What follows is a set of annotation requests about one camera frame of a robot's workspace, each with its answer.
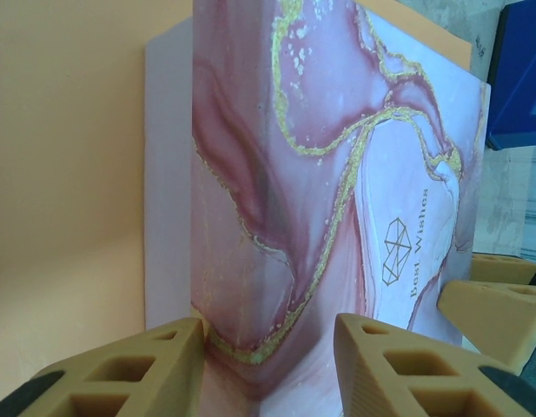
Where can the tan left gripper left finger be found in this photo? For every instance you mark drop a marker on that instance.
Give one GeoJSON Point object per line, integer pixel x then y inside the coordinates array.
{"type": "Point", "coordinates": [133, 369]}

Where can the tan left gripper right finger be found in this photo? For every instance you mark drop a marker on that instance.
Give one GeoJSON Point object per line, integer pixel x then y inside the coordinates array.
{"type": "Point", "coordinates": [380, 382]}

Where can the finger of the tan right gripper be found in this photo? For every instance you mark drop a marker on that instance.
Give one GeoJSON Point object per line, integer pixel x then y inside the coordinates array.
{"type": "Point", "coordinates": [502, 271]}
{"type": "Point", "coordinates": [498, 321]}

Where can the pink marble gift box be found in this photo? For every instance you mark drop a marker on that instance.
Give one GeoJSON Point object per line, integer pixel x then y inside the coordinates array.
{"type": "Point", "coordinates": [315, 195]}

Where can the orange wrapping paper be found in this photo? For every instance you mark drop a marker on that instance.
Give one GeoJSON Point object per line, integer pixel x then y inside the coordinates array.
{"type": "Point", "coordinates": [54, 174]}

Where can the blue tape dispenser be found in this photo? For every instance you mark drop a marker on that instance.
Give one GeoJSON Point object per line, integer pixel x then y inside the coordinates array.
{"type": "Point", "coordinates": [519, 65]}

